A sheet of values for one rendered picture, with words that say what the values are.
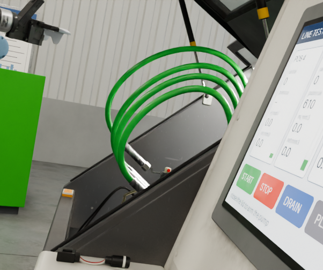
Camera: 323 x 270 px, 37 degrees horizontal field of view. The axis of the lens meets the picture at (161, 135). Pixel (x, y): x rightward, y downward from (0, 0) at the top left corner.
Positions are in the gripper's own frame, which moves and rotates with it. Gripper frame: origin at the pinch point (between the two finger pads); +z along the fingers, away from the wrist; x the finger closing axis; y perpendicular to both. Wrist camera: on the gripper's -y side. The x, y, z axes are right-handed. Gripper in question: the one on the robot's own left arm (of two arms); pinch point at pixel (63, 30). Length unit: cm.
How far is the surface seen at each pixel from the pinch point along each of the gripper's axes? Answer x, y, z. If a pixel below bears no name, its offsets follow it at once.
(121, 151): 87, 18, -29
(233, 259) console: 126, 19, -39
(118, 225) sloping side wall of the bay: 97, 29, -34
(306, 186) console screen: 134, 6, -42
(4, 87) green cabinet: -241, 65, 89
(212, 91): 93, 2, -16
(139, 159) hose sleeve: 71, 25, -10
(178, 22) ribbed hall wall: -446, -52, 442
